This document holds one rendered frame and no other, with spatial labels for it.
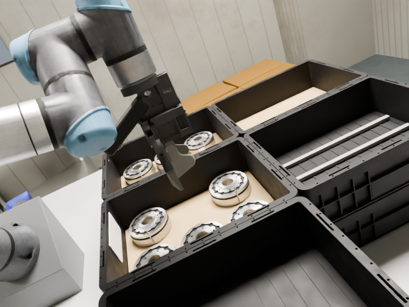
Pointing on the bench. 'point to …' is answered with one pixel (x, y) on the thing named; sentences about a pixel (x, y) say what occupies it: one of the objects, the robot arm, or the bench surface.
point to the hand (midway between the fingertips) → (173, 180)
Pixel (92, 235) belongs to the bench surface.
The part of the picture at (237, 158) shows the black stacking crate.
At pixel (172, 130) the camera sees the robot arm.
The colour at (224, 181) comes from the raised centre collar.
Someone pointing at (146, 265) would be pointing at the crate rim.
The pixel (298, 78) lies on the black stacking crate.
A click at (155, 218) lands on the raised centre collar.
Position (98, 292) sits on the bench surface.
